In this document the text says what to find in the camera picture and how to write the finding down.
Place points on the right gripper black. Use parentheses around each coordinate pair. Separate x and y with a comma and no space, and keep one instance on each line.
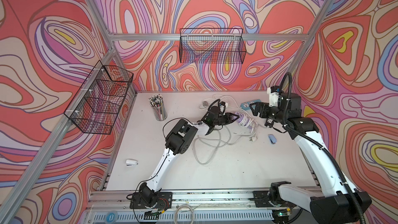
(264,106)

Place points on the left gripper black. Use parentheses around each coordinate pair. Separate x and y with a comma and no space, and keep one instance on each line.
(228,116)

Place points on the black power strip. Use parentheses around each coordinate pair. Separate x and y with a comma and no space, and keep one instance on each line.
(221,136)

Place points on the purple power strip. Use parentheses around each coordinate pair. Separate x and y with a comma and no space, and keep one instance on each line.
(244,120)

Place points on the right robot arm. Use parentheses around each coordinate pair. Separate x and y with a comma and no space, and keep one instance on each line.
(340,201)

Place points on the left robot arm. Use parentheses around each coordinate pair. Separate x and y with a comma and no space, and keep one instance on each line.
(149,193)

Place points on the small blue plug cover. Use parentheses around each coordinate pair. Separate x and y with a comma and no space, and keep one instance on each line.
(272,139)

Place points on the metal pen cup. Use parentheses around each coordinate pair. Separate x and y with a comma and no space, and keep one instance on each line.
(157,104)

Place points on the small white cap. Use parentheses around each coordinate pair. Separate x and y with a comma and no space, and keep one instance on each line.
(131,162)

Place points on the black wire basket back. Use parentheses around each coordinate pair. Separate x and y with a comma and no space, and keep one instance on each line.
(212,46)

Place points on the black wire basket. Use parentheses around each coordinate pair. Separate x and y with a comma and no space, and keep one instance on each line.
(104,92)
(212,46)

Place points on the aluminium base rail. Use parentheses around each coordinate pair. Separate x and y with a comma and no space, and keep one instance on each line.
(218,206)

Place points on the black wire basket left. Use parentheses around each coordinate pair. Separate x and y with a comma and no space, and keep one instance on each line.
(104,92)

